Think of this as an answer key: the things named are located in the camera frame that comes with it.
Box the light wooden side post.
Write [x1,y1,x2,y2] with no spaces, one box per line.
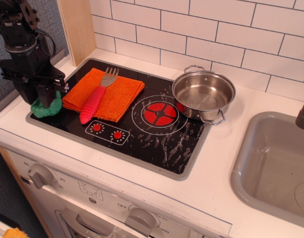
[57,0,96,66]

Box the grey right oven knob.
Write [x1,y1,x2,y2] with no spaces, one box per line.
[124,208,156,237]

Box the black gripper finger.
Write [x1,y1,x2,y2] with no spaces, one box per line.
[37,86,57,108]
[14,81,38,105]

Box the grey plastic sink basin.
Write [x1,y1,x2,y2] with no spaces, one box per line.
[231,112,304,228]

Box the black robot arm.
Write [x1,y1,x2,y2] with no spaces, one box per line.
[0,0,69,108]

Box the black toy stove top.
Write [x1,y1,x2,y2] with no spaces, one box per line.
[26,67,211,180]

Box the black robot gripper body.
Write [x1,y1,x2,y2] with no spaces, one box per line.
[0,39,69,92]

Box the orange folded cloth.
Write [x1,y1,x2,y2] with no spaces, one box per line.
[62,68,145,122]

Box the grey oven knob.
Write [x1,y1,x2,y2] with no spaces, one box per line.
[28,164,54,189]
[124,208,156,237]

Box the grey left oven knob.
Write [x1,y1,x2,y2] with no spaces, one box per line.
[28,164,54,189]

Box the green toy broccoli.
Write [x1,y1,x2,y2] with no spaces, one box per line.
[30,91,62,118]

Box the white toy oven front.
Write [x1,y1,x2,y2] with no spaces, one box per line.
[9,152,231,238]

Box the fork with pink handle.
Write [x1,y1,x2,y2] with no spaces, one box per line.
[79,67,119,124]

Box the stainless steel pot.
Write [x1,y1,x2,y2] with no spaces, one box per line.
[172,65,236,125]

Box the orange yellow plush object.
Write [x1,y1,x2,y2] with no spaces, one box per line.
[2,228,28,238]

